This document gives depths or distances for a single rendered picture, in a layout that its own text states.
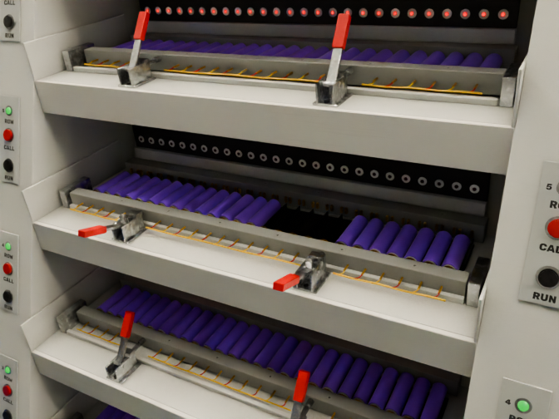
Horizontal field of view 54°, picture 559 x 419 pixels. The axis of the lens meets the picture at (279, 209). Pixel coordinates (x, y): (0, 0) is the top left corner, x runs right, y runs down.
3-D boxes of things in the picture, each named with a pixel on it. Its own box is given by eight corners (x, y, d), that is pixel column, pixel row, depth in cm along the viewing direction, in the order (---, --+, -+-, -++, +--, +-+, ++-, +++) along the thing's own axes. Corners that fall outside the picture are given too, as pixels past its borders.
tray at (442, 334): (472, 378, 52) (482, 300, 48) (41, 248, 80) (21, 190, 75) (507, 265, 67) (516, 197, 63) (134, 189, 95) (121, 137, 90)
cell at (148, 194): (174, 190, 82) (145, 210, 77) (164, 188, 83) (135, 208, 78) (171, 179, 81) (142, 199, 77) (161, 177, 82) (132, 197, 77)
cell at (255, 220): (281, 211, 74) (257, 235, 69) (269, 209, 75) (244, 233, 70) (280, 199, 73) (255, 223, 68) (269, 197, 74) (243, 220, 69)
